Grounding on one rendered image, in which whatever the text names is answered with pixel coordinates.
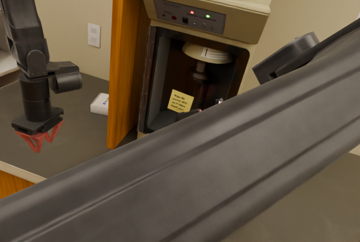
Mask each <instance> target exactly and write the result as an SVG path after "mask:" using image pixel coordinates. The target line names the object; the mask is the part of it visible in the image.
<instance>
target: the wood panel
mask: <svg viewBox="0 0 360 242"><path fill-rule="evenodd" d="M150 25H151V19H150V18H149V17H148V15H147V11H146V8H145V5H144V1H143V0H112V23H111V49H110V75H109V100H108V125H107V147H108V148H111V149H115V148H116V146H117V145H118V144H119V143H120V142H121V141H122V139H123V138H124V137H125V136H126V135H127V134H128V132H129V131H130V130H131V129H132V128H133V127H134V125H135V124H136V123H137V122H138V115H139V105H140V96H141V87H142V81H143V72H144V62H145V53H146V44H147V35H148V27H149V26H150Z"/></svg>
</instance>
